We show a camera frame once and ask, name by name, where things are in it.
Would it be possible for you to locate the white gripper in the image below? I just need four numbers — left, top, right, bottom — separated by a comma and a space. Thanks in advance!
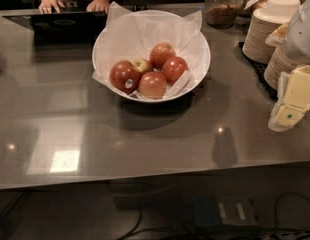
265, 0, 310, 132

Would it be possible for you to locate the white paper bowl stack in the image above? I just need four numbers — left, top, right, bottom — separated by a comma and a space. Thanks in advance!
253, 0, 301, 24

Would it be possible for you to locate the red apple right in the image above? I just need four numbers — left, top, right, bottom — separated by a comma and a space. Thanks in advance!
162, 56, 188, 84

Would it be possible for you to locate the red apple back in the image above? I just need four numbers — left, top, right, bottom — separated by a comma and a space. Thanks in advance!
149, 42, 176, 70

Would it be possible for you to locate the red apple front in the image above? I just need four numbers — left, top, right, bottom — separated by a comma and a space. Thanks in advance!
138, 71, 167, 99

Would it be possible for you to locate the yellow-green apple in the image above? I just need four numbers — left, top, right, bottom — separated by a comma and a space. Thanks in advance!
132, 58, 153, 76

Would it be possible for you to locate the dark red apple with sticker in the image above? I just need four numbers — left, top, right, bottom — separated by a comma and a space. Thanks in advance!
109, 60, 140, 94

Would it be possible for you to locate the person's left hand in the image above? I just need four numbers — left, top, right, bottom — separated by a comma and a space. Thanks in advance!
86, 0, 110, 14

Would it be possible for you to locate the person's right hand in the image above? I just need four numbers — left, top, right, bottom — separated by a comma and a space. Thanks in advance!
39, 0, 65, 14

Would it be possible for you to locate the paper plate stack right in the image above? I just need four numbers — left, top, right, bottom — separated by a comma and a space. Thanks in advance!
264, 47, 298, 90

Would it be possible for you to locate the paper plate stack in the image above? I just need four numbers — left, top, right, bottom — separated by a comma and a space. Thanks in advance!
242, 8, 287, 64
264, 47, 298, 90

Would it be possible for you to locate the black mat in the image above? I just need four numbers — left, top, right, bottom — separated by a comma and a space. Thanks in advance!
238, 41, 277, 102

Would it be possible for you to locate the paper plate stack left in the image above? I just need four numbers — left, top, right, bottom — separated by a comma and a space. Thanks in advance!
242, 8, 287, 64

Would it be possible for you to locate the glass jar with granola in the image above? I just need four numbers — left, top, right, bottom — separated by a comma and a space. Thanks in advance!
203, 0, 243, 28

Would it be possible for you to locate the dark box under table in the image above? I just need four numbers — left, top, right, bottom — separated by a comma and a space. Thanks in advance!
192, 196, 260, 228

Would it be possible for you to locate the black laptop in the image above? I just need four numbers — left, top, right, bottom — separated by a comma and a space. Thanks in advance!
4, 11, 107, 44

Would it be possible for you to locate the black cable under table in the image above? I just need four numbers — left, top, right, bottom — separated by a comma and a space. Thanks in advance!
114, 192, 310, 240

